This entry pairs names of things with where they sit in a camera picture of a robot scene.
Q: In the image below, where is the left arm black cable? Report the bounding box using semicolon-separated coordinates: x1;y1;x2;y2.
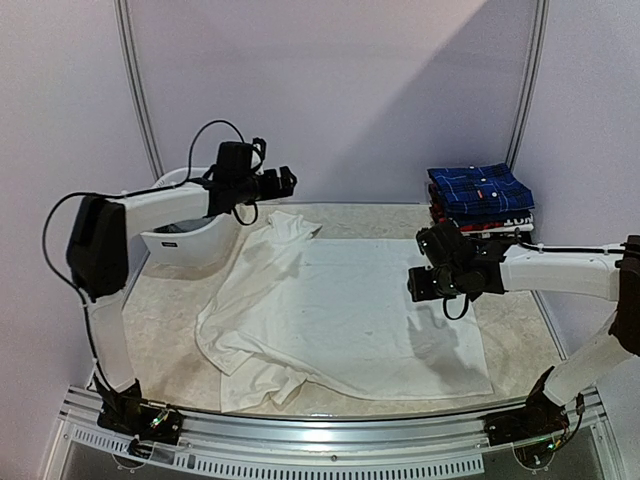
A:
41;118;266;391

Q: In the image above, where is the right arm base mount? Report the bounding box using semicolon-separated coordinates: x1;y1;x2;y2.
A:
482;370;585;470

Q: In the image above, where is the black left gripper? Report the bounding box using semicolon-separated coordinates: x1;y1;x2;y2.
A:
235;166;296;205

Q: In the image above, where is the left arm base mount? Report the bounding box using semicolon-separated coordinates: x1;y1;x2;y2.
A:
94;377;184;458

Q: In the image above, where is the blue plaid shirt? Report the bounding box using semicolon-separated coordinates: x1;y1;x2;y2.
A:
427;163;534;216

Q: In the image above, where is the right wall aluminium profile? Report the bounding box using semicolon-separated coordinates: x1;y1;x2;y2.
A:
505;0;550;171

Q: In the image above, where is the left wall aluminium profile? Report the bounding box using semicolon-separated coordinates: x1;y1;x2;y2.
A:
114;0;164;179

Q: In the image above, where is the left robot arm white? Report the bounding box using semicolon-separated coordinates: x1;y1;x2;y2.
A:
66;139;298;434

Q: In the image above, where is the red black folded garment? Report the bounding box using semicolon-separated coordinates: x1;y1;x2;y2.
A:
427;184;534;230

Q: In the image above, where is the aluminium front rail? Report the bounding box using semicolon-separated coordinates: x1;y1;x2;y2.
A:
43;387;624;479

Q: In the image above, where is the white folded garment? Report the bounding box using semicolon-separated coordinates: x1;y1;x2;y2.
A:
460;223;534;238

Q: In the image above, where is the white plastic laundry basket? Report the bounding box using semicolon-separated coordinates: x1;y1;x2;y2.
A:
138;167;236;266

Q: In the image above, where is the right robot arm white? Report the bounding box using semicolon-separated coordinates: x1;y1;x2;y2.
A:
407;222;639;436

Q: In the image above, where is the wall aluminium profile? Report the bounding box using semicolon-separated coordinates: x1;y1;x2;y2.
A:
505;0;550;171
114;0;164;179

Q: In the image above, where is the white cloth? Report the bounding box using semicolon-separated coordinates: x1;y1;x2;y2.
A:
196;211;493;412

